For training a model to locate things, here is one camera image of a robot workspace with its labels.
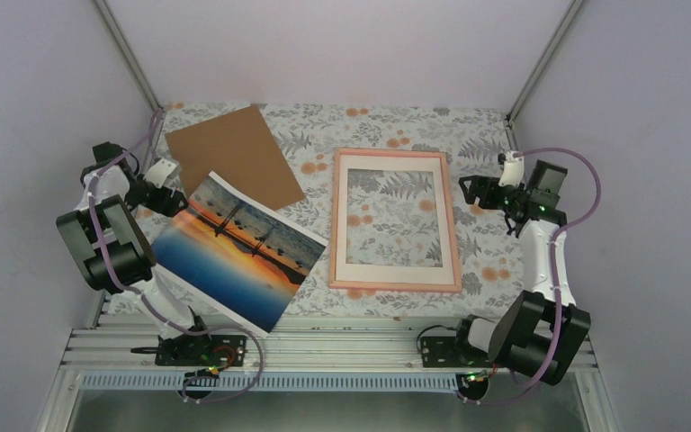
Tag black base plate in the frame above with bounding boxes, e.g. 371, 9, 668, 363
155, 335, 247, 367
419, 336, 494, 369

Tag white photo mat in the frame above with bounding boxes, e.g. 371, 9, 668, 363
334, 153, 458, 287

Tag sunset photo print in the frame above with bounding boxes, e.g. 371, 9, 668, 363
152, 173, 328, 338

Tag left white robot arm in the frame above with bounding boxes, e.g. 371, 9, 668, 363
56, 142, 215, 365

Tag floral table cloth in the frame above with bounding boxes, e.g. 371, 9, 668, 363
260, 104, 524, 318

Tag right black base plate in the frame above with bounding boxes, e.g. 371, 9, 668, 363
419, 336, 494, 369

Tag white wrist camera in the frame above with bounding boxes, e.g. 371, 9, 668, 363
143, 157, 180, 188
498, 150, 525, 187

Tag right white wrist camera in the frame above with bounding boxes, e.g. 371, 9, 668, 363
498, 150, 525, 187

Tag pink picture frame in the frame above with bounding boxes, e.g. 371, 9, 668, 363
328, 148, 463, 294

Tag brown backing board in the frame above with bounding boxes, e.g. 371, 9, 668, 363
166, 106, 305, 211

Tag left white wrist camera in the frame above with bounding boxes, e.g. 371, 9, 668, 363
143, 157, 180, 188

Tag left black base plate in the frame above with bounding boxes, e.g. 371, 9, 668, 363
155, 335, 247, 367

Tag blue slotted cable duct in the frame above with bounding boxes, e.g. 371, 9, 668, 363
79, 371, 458, 393

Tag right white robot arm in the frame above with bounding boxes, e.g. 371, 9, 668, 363
451, 160, 591, 389

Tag aluminium rail base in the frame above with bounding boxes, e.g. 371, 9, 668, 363
58, 296, 598, 374

